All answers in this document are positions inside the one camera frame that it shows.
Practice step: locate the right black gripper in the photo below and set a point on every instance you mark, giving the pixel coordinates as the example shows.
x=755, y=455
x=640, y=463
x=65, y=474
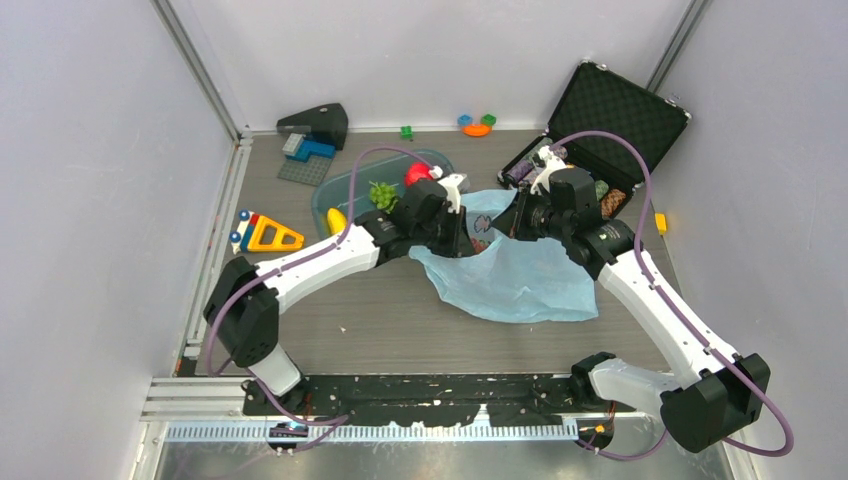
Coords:
x=513, y=220

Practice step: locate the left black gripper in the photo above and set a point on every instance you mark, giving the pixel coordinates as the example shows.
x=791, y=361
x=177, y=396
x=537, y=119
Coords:
x=458, y=244

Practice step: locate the light blue plastic bag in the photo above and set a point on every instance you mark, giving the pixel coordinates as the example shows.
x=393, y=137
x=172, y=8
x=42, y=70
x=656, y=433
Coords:
x=511, y=281

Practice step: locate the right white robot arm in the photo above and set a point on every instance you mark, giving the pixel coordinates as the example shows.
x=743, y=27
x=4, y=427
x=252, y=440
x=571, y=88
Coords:
x=712, y=391

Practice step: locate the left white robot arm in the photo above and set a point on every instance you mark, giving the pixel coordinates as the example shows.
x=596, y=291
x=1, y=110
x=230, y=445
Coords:
x=248, y=299

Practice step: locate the purple fake grapes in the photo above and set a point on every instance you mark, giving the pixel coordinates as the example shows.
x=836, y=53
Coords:
x=479, y=245

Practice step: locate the red fake apple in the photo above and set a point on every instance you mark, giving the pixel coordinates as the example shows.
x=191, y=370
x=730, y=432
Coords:
x=417, y=171

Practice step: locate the green fake grapes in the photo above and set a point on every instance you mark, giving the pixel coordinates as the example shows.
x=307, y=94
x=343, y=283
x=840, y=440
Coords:
x=383, y=195

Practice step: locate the green toy cube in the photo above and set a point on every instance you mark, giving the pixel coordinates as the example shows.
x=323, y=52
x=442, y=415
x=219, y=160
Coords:
x=488, y=120

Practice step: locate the teal plastic fruit container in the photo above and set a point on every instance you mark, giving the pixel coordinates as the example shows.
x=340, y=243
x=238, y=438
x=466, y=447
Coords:
x=334, y=192

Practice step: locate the yellow toy block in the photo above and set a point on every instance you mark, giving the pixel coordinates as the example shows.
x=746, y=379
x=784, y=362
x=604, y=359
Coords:
x=661, y=223

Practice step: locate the black poker chip case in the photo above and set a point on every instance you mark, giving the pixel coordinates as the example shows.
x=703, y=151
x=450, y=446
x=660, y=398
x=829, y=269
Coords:
x=596, y=98

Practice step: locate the grey lego baseplate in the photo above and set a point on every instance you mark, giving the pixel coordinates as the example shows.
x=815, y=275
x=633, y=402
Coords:
x=311, y=172

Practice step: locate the black wedge device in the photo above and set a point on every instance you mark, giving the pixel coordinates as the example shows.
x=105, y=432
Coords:
x=327, y=123

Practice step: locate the blue lego brick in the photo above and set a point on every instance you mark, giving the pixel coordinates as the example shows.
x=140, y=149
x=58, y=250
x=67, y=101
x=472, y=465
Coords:
x=307, y=149

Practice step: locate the orange yellow toy truck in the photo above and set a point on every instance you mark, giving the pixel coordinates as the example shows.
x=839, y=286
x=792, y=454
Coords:
x=257, y=233

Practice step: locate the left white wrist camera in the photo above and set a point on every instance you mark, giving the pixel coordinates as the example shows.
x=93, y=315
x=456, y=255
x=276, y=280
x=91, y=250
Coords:
x=454, y=184

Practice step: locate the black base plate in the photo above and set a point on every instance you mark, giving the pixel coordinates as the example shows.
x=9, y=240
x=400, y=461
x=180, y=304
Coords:
x=441, y=400

